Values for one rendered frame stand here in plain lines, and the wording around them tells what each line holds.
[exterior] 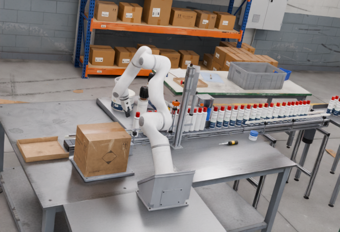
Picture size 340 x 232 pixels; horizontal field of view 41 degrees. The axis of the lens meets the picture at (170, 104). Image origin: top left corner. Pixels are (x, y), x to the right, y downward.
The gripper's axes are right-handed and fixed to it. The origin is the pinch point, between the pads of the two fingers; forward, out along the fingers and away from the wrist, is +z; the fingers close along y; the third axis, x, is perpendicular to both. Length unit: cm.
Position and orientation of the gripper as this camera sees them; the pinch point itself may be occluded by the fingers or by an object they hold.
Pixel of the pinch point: (127, 114)
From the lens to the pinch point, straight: 351.6
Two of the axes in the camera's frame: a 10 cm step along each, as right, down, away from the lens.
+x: -8.7, 3.5, -3.5
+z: 1.3, 8.4, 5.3
